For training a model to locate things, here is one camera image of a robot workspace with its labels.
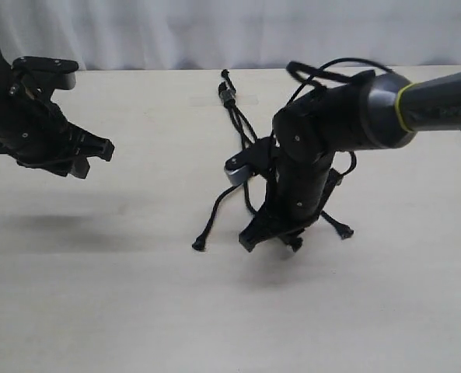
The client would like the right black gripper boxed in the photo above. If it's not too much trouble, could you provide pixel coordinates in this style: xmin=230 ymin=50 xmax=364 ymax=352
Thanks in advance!
xmin=239 ymin=149 xmax=344 ymax=253

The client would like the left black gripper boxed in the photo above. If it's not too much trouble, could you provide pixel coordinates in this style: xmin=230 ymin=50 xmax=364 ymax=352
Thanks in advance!
xmin=0 ymin=78 xmax=114 ymax=180

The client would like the right robot arm, grey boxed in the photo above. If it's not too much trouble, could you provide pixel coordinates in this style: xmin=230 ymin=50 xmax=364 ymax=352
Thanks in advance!
xmin=225 ymin=71 xmax=461 ymax=251

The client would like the yellow band on arm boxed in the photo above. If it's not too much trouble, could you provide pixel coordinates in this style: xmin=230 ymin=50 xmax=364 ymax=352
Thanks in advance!
xmin=394 ymin=82 xmax=424 ymax=133

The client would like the white curtain backdrop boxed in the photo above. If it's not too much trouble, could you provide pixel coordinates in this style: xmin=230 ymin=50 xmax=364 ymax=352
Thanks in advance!
xmin=0 ymin=1 xmax=461 ymax=70

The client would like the right wrist camera, grey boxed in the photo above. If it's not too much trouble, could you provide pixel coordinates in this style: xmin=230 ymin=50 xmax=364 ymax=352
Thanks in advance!
xmin=224 ymin=136 xmax=278 ymax=186

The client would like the wrist camera, grey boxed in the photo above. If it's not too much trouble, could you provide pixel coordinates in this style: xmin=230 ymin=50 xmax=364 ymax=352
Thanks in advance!
xmin=224 ymin=136 xmax=278 ymax=186
xmin=12 ymin=56 xmax=79 ymax=90

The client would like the left wrist camera, grey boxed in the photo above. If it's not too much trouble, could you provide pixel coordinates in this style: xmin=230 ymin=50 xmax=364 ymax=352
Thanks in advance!
xmin=12 ymin=56 xmax=79 ymax=90

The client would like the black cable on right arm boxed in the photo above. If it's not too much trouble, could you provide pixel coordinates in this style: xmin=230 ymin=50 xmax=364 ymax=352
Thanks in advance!
xmin=285 ymin=58 xmax=394 ymax=108

